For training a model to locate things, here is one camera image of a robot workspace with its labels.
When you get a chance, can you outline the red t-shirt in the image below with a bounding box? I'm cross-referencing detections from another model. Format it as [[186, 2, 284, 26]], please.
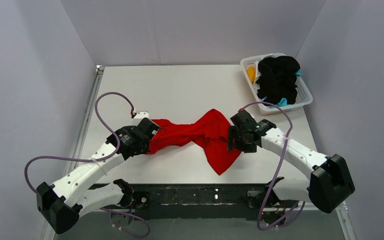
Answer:
[[148, 108, 241, 176]]

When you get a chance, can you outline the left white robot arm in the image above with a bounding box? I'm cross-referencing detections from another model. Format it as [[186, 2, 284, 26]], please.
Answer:
[[36, 117, 160, 234]]

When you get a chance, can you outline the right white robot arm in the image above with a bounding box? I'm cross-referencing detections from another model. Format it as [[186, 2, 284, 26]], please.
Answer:
[[227, 109, 355, 214]]

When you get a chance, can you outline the teal garment in basket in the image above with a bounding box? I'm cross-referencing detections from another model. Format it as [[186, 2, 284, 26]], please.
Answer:
[[261, 68, 303, 108]]

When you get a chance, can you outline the yellow garment in basket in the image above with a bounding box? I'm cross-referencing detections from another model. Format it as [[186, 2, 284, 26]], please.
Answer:
[[246, 66, 256, 84]]

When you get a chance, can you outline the black garment in basket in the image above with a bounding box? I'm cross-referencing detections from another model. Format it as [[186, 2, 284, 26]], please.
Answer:
[[255, 55, 301, 107]]

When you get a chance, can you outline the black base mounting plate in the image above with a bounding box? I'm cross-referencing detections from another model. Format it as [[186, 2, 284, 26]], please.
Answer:
[[64, 183, 315, 222]]

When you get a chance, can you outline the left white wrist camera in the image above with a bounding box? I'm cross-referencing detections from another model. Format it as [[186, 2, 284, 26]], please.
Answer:
[[132, 111, 149, 122]]

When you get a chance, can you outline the aluminium frame rail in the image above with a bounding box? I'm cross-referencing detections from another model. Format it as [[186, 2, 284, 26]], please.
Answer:
[[41, 65, 357, 240]]

